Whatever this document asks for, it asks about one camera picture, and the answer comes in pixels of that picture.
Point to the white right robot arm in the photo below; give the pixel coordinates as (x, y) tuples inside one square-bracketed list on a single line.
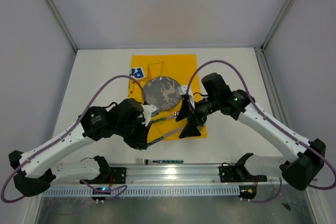
[(301, 158)]

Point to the slotted cable duct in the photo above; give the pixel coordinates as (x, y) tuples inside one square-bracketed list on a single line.
[(148, 191)]

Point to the controller board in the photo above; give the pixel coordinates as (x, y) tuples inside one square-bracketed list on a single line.
[(100, 193), (247, 192)]

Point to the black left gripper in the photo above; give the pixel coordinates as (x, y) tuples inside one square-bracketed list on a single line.
[(140, 142)]

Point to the knife with green handle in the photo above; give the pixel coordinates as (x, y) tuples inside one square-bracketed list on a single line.
[(163, 136)]

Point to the yellow Pikachu cloth placemat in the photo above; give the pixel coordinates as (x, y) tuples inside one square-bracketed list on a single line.
[(178, 67)]

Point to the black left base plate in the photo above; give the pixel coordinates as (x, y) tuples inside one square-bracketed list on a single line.
[(116, 176)]

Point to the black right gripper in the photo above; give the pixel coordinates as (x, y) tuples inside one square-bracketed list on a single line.
[(190, 129)]

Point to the grey reindeer plate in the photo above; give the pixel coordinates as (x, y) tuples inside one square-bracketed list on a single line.
[(163, 92)]

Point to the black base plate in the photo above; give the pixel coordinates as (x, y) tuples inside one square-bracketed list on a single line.
[(237, 174), (116, 176)]

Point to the spoon with green handle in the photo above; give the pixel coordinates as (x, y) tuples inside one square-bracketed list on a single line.
[(174, 116)]

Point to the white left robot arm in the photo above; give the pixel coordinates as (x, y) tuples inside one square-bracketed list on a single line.
[(42, 167)]

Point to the aluminium mounting rail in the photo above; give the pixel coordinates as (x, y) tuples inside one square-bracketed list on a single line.
[(170, 172)]

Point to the left controller board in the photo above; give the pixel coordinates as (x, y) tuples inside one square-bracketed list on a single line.
[(100, 193)]

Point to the aluminium side rail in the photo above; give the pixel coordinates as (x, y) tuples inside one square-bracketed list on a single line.
[(271, 90)]

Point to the fork with green handle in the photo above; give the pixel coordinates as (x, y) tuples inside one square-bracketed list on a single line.
[(157, 161)]

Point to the right controller board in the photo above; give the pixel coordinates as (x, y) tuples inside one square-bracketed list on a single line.
[(247, 192)]

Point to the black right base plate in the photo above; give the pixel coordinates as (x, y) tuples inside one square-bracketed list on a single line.
[(237, 174)]

